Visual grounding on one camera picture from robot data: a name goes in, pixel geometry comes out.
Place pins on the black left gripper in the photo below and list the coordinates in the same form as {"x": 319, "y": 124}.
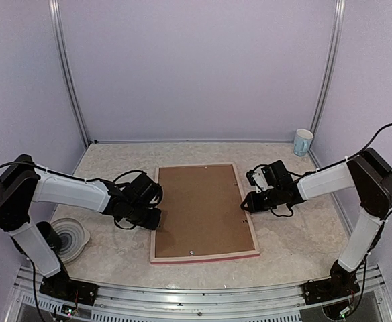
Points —
{"x": 154, "y": 221}

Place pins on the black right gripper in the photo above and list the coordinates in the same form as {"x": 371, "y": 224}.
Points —
{"x": 253, "y": 204}

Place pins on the pink wooden picture frame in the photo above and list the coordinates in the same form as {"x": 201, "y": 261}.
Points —
{"x": 202, "y": 260}

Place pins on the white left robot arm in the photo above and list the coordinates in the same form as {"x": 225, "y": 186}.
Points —
{"x": 25, "y": 186}

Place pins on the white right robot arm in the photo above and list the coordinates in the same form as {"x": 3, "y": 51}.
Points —
{"x": 367, "y": 173}

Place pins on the light blue mug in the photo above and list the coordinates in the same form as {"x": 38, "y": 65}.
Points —
{"x": 302, "y": 142}

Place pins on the black cup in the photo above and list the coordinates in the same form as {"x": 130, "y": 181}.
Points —
{"x": 49, "y": 235}

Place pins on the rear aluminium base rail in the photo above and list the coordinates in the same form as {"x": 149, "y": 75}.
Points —
{"x": 190, "y": 141}

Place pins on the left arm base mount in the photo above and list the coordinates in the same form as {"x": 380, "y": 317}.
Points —
{"x": 62, "y": 286}

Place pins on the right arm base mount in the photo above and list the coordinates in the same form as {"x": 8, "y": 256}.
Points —
{"x": 340, "y": 283}

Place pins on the front aluminium rail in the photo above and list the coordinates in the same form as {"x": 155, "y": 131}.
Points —
{"x": 284, "y": 302}

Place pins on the left aluminium corner post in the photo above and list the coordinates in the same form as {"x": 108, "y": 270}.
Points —
{"x": 55, "y": 15}

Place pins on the aluminium corner post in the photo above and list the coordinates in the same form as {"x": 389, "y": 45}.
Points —
{"x": 333, "y": 47}
{"x": 55, "y": 15}

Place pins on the right aluminium corner post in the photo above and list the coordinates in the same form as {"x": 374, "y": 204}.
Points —
{"x": 333, "y": 47}

